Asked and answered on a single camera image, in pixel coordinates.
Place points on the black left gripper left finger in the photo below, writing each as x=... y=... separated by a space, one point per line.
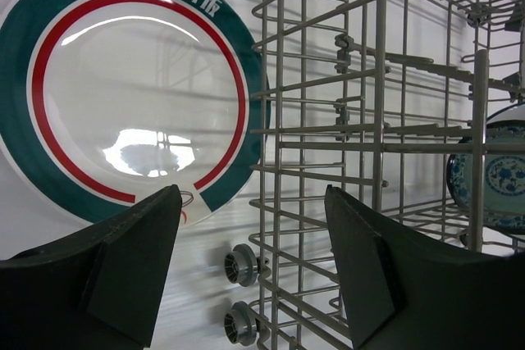
x=98 y=288

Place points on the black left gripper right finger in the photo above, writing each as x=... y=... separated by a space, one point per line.
x=404 y=290

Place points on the blue floral teal plate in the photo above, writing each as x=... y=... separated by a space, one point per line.
x=503 y=201

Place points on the green red rimmed plate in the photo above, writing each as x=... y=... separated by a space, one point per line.
x=104 y=102

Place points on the white plate teal line pattern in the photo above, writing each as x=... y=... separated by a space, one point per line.
x=512 y=113

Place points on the grey wire dish rack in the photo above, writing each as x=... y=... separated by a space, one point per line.
x=372 y=97

